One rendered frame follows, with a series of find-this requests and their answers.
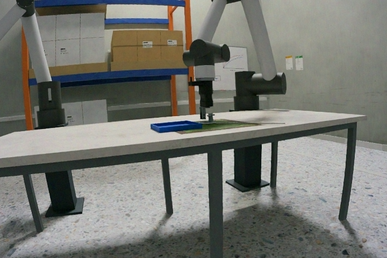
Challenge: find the blue tray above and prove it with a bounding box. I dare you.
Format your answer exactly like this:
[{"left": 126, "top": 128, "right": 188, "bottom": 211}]
[{"left": 150, "top": 120, "right": 202, "bottom": 133}]

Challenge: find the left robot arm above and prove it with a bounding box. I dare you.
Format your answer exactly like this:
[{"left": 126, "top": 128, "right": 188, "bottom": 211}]
[{"left": 183, "top": 0, "right": 286, "bottom": 110}]

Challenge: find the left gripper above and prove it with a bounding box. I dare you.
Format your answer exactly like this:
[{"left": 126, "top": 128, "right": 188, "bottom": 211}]
[{"left": 189, "top": 65, "right": 216, "bottom": 119}]

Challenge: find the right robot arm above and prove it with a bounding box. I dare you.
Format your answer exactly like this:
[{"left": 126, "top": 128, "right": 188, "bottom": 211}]
[{"left": 0, "top": 0, "right": 66, "bottom": 127}]

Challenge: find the green grass mat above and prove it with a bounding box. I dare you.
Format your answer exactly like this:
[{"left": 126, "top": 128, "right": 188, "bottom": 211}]
[{"left": 174, "top": 119, "right": 261, "bottom": 134}]

